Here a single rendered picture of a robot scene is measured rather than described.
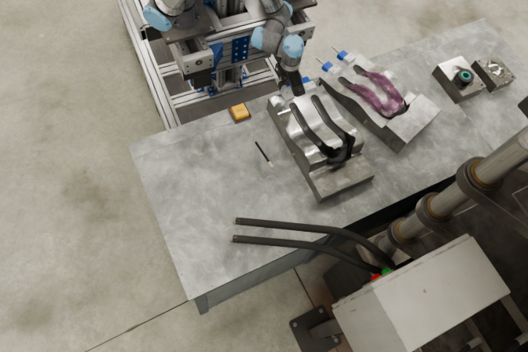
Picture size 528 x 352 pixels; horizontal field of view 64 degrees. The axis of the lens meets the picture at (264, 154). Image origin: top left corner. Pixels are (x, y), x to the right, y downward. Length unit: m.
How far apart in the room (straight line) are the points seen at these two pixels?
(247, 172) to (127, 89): 1.45
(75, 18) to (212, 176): 2.05
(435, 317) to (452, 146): 1.18
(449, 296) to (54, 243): 2.12
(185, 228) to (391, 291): 0.92
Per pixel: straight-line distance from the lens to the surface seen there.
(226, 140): 1.87
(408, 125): 1.96
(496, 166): 1.10
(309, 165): 1.72
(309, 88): 1.91
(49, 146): 2.94
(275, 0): 1.62
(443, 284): 1.12
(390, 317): 1.05
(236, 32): 2.04
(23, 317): 2.66
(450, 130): 2.18
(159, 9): 1.67
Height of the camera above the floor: 2.45
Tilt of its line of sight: 63 degrees down
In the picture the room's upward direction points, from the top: 12 degrees clockwise
